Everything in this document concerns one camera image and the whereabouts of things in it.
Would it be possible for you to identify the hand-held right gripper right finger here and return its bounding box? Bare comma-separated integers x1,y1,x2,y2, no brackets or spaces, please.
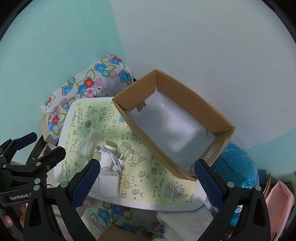
194,159,271,241

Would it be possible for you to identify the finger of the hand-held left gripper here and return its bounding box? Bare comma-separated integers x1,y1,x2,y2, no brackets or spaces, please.
0,132,38,164
7,147,67,179

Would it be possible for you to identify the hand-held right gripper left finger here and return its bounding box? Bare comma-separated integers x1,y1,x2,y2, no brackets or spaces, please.
23,159,101,241

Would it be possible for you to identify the white charging cable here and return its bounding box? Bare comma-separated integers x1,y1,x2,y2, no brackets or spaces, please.
94,145,125,172

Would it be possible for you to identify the clear plastic packet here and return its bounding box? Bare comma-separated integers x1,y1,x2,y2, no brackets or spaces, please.
83,128,104,158

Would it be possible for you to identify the clear light bulb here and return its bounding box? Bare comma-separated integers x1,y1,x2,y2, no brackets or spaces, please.
116,142,131,163

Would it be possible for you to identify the brown cardboard box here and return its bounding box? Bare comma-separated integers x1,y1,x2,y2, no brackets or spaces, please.
112,69,236,181

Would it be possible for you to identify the person's left hand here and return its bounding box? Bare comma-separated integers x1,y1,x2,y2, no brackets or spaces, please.
0,205,27,232

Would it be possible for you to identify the blue dotted bag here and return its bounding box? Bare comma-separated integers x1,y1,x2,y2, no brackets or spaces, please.
209,141,259,232

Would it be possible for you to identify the white cloth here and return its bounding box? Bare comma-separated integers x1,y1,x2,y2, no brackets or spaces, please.
156,204,214,241

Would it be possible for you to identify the brown cardboard piece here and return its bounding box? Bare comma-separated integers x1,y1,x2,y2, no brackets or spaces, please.
99,225,153,241

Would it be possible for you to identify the pink box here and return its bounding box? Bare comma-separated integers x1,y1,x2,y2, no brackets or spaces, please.
265,181,296,241

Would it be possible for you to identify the floral printed cloth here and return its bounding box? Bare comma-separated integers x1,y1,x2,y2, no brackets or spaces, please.
40,54,162,241

